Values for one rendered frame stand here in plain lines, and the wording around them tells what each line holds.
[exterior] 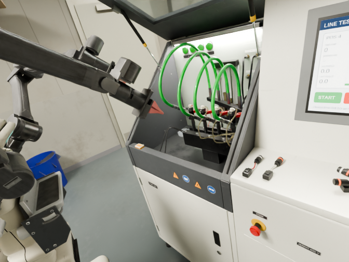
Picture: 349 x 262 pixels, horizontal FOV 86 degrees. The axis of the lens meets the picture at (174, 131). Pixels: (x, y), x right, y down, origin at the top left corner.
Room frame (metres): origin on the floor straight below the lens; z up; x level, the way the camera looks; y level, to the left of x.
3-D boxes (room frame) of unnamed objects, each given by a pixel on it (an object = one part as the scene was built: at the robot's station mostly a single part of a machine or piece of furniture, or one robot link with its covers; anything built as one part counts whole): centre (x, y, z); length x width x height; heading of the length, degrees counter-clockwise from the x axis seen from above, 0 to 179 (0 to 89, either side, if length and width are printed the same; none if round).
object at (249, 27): (1.13, -0.31, 1.43); 0.54 x 0.03 x 0.02; 42
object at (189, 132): (0.87, -0.19, 0.91); 0.34 x 0.10 x 0.15; 42
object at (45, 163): (2.22, 1.75, 0.25); 0.43 x 0.39 x 0.50; 116
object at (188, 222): (0.79, 0.08, 0.44); 0.65 x 0.02 x 0.68; 42
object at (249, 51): (0.95, -0.47, 1.20); 0.13 x 0.03 x 0.31; 42
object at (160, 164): (0.80, 0.07, 0.87); 0.62 x 0.04 x 0.16; 42
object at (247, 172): (0.54, -0.25, 0.99); 0.12 x 0.02 x 0.02; 129
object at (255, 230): (0.44, -0.20, 0.80); 0.05 x 0.04 x 0.05; 42
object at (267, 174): (0.51, -0.30, 0.99); 0.12 x 0.02 x 0.02; 127
